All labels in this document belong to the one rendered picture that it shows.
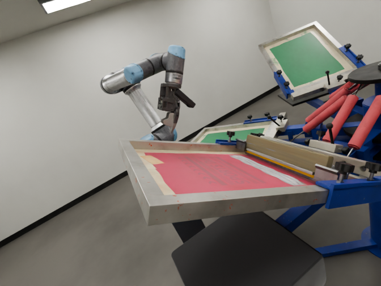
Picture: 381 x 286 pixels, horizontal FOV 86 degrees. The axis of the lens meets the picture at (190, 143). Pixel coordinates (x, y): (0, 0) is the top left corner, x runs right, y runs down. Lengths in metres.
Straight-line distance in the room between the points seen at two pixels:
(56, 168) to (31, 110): 1.13
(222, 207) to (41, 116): 4.26
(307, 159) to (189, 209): 0.55
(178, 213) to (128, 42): 4.29
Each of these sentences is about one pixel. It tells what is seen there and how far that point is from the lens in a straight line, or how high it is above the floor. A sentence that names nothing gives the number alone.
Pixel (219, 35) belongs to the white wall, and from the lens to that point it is 5.30.
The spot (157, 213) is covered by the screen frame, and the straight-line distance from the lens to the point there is 0.38.
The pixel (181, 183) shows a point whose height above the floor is 1.46.
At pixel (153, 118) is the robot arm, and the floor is 1.50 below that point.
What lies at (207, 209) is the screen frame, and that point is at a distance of 0.42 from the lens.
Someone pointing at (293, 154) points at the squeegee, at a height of 1.28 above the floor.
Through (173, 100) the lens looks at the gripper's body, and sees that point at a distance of 0.89.
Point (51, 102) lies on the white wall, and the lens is 4.47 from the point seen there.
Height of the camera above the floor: 1.75
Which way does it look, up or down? 22 degrees down
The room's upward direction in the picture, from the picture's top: 24 degrees counter-clockwise
